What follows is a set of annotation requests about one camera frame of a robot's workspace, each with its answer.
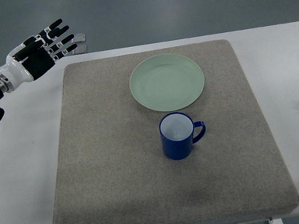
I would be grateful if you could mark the blue mug white inside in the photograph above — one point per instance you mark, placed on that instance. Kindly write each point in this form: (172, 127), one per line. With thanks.
(178, 133)

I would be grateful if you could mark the light green plate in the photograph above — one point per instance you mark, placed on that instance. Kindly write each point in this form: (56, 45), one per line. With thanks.
(167, 82)

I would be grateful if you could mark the lower floor socket cover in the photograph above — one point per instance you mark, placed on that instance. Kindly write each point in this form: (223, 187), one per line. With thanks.
(81, 49)

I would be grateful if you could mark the upper floor socket cover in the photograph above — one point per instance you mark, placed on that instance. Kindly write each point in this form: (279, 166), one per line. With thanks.
(79, 38)

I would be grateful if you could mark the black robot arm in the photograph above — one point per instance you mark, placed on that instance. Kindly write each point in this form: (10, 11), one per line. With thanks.
(4, 82)

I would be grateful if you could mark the floor socket cover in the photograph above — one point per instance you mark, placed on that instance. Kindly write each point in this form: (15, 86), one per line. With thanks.
(79, 38)
(81, 49)

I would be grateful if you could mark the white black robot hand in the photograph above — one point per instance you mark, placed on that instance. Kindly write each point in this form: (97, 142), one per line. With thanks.
(29, 61)

